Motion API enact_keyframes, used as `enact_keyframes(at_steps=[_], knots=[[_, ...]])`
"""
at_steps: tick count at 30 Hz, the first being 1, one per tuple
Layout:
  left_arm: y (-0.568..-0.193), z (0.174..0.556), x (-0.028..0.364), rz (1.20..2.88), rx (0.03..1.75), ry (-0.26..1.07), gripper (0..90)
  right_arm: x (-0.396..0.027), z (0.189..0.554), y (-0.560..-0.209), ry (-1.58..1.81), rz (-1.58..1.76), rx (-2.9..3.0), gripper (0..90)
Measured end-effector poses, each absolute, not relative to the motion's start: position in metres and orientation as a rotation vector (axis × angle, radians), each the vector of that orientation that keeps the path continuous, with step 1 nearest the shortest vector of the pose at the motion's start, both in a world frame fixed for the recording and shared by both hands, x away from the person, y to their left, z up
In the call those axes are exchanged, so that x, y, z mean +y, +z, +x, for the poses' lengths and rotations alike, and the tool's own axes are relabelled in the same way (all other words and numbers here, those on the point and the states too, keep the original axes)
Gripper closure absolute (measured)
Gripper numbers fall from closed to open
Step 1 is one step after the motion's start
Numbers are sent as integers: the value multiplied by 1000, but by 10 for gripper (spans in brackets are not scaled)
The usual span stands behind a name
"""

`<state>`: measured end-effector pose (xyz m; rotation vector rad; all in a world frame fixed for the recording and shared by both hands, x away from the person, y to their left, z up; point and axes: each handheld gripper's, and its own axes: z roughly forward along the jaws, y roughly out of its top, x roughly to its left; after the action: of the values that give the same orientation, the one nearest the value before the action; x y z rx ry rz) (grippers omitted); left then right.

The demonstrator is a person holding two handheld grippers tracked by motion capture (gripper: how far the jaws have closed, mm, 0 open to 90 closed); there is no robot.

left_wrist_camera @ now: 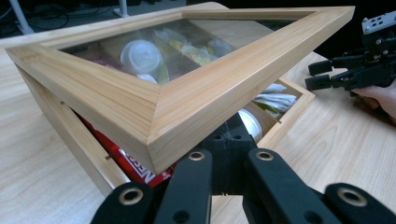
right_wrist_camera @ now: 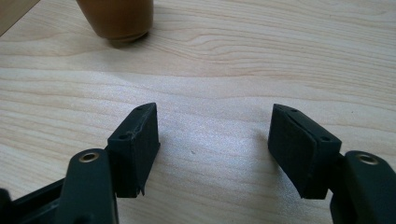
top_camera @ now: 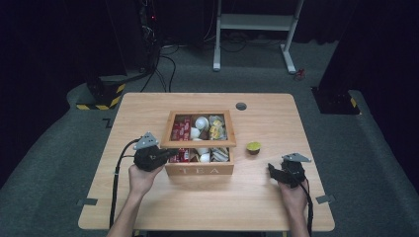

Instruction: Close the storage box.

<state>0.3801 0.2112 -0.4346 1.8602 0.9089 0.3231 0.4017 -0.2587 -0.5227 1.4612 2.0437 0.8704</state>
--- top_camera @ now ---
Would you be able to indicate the brown capsule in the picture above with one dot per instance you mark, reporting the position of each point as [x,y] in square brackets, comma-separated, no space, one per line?
[205,135]

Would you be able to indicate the white metal stand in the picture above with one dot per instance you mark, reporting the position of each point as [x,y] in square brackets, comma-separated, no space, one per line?
[257,22]

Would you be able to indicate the bundle of red stick packets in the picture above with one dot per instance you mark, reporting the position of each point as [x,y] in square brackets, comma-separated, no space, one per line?
[180,131]

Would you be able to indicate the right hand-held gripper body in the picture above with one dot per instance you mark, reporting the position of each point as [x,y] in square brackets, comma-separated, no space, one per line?
[293,171]

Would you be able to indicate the person's right hand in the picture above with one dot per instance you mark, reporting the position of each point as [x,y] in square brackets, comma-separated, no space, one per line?
[293,197]

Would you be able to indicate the black yellow striped stand base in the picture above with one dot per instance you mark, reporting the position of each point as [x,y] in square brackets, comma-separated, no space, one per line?
[105,94]

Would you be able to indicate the person's left hand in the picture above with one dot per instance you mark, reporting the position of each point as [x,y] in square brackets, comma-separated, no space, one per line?
[143,181]

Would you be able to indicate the wooden framed glass box lid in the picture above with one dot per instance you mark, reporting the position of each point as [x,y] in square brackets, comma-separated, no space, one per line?
[197,143]

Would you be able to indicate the small red floor object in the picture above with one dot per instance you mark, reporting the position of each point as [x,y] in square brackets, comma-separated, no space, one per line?
[299,74]

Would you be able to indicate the wooden tea box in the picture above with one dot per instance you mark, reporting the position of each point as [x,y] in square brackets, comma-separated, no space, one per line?
[199,170]

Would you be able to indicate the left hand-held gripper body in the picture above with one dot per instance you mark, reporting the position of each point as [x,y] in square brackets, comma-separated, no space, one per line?
[148,158]

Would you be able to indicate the dark equipment rack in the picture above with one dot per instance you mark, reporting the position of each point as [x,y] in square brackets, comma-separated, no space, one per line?
[150,29]

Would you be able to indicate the grey tea packets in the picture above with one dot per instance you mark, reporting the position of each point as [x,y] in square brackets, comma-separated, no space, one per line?
[220,154]

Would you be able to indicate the yellow print clear packets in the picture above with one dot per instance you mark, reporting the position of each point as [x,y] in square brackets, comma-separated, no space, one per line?
[216,130]

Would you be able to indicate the grey tape piece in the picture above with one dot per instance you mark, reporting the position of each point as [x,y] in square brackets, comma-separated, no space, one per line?
[324,199]
[87,201]

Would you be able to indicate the white capsule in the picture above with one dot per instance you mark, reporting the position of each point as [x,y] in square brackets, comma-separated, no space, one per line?
[202,150]
[201,123]
[205,158]
[195,132]

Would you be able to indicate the yellow lid coffee capsule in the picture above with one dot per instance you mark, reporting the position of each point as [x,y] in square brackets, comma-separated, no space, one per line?
[254,147]

